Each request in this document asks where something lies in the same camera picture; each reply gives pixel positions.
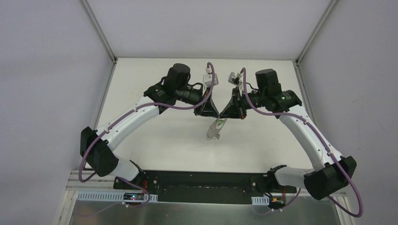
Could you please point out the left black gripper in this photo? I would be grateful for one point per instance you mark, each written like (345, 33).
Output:
(202, 101)

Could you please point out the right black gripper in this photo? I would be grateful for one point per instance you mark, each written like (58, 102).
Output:
(237, 102)

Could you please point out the key with green tag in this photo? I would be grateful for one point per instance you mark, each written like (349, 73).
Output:
(220, 122)

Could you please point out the large metal keyring with clips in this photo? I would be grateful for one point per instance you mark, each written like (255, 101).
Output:
(214, 131)

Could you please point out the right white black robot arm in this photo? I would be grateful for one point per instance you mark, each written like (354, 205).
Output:
(329, 170)

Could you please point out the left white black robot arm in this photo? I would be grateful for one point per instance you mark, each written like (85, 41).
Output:
(172, 91)

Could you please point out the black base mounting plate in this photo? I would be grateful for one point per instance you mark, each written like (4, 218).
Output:
(209, 187)

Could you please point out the right circuit board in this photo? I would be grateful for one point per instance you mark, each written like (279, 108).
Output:
(277, 203)

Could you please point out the circuit board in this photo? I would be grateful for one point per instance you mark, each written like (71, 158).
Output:
(277, 203)
(134, 197)

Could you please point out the left circuit board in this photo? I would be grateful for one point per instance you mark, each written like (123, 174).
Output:
(134, 197)

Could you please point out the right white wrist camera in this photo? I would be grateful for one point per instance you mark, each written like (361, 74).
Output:
(235, 79)

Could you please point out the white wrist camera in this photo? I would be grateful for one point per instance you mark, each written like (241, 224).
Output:
(235, 79)
(207, 80)

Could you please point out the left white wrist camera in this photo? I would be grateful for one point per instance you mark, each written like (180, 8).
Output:
(207, 80)

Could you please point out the right white cable duct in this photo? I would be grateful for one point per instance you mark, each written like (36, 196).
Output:
(260, 200)

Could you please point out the white cable duct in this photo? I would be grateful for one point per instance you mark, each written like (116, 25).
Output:
(260, 200)
(104, 196)

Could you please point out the left white cable duct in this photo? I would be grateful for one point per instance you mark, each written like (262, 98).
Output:
(104, 196)

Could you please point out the right aluminium frame post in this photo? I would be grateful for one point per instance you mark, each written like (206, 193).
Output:
(317, 30)

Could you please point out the aluminium frame post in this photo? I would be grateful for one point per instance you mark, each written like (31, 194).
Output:
(97, 29)
(317, 30)

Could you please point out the left aluminium frame post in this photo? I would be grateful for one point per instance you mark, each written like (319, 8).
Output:
(97, 29)

